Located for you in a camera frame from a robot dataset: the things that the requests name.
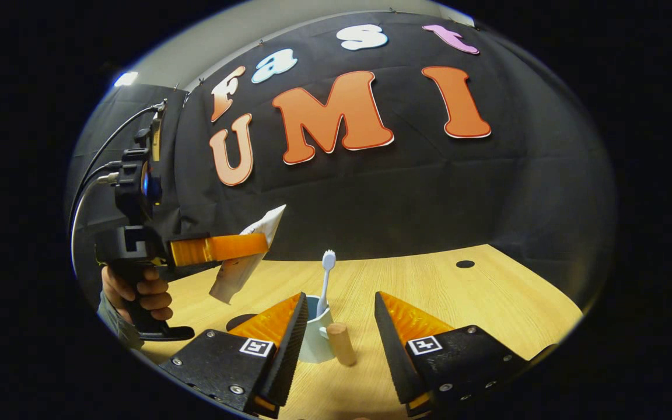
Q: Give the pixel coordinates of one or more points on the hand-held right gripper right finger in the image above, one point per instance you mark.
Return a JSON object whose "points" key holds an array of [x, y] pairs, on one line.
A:
{"points": [[391, 350]]}

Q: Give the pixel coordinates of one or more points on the dark round coaster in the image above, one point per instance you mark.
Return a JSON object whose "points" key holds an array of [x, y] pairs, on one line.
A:
{"points": [[240, 322]]}

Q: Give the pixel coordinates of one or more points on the ceiling light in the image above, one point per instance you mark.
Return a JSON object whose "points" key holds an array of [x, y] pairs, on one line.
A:
{"points": [[126, 79]]}

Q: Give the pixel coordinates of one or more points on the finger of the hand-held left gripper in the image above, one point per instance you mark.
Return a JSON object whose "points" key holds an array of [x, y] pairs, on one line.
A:
{"points": [[213, 249]]}

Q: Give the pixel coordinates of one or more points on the wooden desktop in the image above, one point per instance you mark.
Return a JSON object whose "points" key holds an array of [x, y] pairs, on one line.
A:
{"points": [[487, 303]]}

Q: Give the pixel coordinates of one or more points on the black backdrop cloth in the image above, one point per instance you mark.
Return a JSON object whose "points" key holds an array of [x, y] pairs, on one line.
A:
{"points": [[429, 198]]}

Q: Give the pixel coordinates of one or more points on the white toothpaste tube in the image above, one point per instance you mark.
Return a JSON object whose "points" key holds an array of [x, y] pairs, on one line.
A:
{"points": [[237, 277]]}

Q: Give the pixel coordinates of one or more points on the pale green cup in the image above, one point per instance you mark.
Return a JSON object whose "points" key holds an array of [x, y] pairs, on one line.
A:
{"points": [[314, 344]]}

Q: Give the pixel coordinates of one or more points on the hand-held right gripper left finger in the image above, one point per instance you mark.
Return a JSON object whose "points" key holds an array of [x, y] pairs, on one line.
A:
{"points": [[289, 356]]}

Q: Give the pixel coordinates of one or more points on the white toothbrush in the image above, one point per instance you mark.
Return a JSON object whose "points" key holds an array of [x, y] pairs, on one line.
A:
{"points": [[325, 280]]}

